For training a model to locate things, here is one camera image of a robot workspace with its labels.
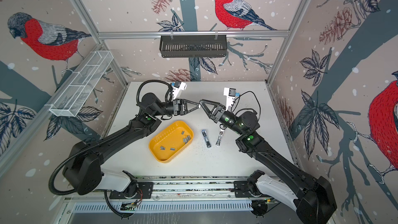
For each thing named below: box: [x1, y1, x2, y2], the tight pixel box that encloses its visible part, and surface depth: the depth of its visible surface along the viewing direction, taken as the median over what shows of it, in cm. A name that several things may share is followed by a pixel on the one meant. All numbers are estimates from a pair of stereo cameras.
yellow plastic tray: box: [148, 120, 194, 164], surface depth 91 cm
